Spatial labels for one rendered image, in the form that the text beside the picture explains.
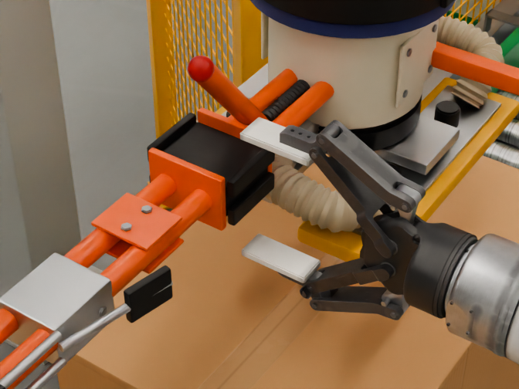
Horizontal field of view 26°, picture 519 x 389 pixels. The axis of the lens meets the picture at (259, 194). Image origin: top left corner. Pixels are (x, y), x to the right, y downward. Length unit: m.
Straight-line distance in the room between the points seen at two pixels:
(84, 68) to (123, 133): 0.37
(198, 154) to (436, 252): 0.25
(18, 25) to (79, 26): 1.54
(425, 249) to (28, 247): 1.65
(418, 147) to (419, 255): 0.32
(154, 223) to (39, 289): 0.12
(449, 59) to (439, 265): 0.35
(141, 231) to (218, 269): 0.43
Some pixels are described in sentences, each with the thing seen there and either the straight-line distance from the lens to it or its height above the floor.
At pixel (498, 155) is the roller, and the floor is 0.54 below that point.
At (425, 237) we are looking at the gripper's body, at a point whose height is 1.29.
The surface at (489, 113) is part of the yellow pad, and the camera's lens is 1.33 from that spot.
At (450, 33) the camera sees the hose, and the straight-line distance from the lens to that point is 1.36.
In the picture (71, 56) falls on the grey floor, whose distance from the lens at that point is 3.59.
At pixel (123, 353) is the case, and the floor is 0.95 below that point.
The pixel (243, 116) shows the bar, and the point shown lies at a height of 1.28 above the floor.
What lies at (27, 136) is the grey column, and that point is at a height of 0.54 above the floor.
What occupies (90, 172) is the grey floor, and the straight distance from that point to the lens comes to 3.10.
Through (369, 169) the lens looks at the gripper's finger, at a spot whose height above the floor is 1.33.
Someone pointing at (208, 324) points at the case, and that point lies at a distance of 1.31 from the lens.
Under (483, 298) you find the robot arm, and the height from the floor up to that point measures 1.27.
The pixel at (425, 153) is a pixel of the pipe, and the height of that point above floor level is 1.17.
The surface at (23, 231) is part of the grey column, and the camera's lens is 2.45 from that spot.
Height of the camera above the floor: 1.89
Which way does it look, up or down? 39 degrees down
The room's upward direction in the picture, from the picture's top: straight up
